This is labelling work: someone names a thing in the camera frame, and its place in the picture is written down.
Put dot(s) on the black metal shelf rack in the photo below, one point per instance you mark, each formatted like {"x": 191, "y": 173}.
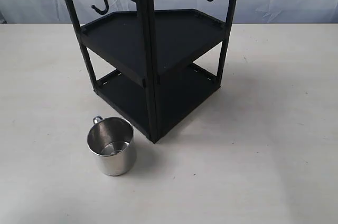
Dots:
{"x": 154, "y": 67}

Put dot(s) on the stainless steel mug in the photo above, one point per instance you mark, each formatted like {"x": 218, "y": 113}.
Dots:
{"x": 111, "y": 140}

